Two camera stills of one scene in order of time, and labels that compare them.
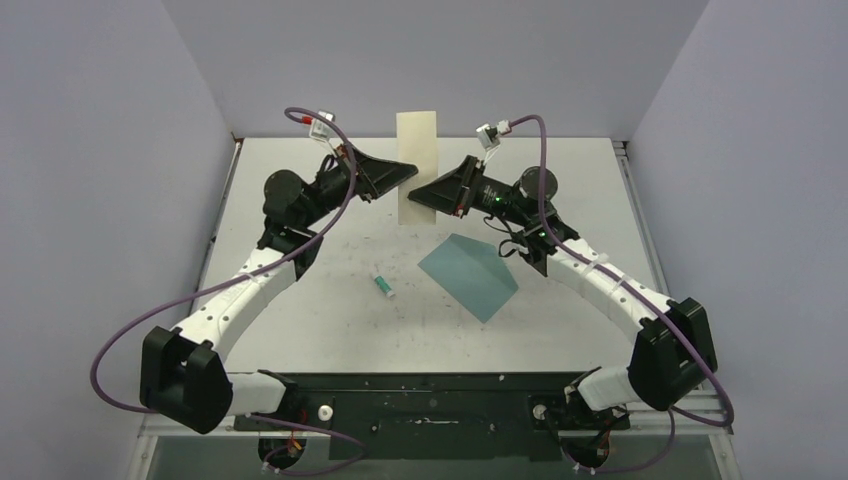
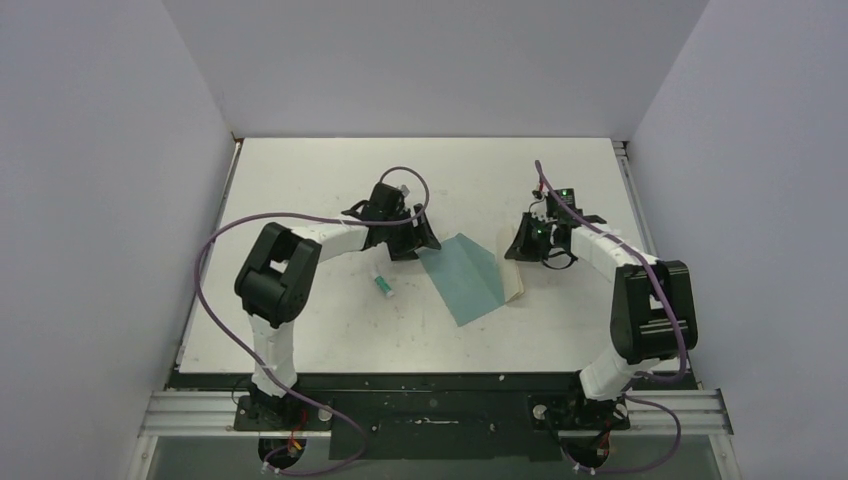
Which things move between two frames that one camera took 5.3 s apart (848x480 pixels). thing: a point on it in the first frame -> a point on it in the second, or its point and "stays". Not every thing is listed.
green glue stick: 384,286 stays
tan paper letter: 417,146 -> 512,281
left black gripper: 374,177 -> 417,237
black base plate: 443,416 stays
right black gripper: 450,194 -> 522,248
